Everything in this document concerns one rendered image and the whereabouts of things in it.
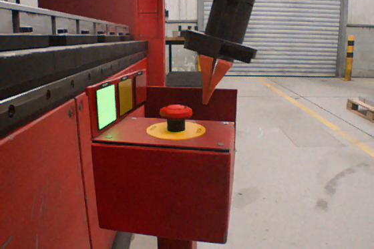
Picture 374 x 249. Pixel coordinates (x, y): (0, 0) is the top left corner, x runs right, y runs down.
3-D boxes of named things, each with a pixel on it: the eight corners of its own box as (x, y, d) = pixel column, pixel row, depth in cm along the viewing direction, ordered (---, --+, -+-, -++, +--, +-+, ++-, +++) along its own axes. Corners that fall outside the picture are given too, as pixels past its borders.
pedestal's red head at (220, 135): (226, 246, 34) (233, 91, 30) (97, 229, 37) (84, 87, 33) (234, 173, 53) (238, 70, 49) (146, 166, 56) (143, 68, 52)
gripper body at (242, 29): (190, 41, 48) (202, -6, 46) (252, 59, 47) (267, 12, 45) (181, 42, 42) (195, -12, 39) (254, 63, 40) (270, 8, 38)
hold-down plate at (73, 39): (66, 45, 75) (65, 34, 75) (46, 46, 75) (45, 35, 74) (97, 43, 104) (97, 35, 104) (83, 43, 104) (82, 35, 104)
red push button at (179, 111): (189, 141, 35) (189, 111, 35) (155, 139, 36) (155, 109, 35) (194, 131, 39) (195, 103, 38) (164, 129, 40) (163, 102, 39)
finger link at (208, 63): (193, 94, 50) (208, 38, 47) (236, 107, 49) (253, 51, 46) (185, 103, 43) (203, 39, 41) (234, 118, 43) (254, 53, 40)
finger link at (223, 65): (179, 90, 50) (194, 34, 48) (221, 103, 49) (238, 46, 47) (169, 99, 44) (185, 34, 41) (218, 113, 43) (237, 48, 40)
